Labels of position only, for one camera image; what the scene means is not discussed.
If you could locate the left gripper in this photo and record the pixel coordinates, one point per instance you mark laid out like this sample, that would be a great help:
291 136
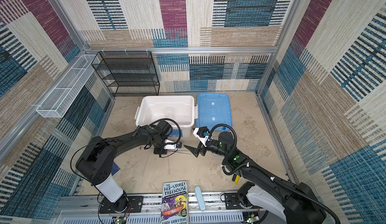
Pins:
161 151

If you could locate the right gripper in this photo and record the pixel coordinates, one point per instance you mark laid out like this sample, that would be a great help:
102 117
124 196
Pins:
202 149

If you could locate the metal tweezers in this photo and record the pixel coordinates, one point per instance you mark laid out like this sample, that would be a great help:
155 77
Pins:
186 152

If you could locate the white plastic storage bin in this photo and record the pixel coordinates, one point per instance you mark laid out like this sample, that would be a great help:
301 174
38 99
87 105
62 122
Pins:
180 108

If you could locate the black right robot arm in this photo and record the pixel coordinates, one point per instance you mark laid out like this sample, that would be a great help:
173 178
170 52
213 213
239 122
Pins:
294 203

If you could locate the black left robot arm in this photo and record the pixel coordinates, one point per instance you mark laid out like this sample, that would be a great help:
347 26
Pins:
96 161

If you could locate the blue plastic bin lid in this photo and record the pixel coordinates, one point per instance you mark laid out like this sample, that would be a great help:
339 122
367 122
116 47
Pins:
213 109

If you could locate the light blue case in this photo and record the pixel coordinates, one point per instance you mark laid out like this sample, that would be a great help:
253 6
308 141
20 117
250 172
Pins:
200 199

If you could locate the treehouse paperback book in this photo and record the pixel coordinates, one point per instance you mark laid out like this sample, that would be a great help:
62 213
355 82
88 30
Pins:
174 203

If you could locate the dark blue notebook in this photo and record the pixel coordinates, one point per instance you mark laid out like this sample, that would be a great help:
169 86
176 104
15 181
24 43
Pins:
115 169

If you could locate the black mesh shelf rack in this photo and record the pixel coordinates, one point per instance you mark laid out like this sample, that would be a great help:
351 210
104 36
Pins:
127 73

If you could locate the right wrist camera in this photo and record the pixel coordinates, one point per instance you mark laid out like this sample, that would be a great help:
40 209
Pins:
202 133

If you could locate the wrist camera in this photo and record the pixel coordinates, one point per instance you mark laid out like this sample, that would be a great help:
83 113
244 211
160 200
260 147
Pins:
170 146
202 133

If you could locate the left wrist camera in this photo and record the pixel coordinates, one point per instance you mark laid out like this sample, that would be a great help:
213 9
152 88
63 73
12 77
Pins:
170 146

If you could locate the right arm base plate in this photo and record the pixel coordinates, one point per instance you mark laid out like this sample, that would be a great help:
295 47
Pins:
235 201

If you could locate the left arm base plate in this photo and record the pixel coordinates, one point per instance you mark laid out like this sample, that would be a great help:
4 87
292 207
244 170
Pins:
124 205

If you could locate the white wire wall basket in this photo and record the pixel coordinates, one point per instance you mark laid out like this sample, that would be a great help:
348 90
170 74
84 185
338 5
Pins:
62 96

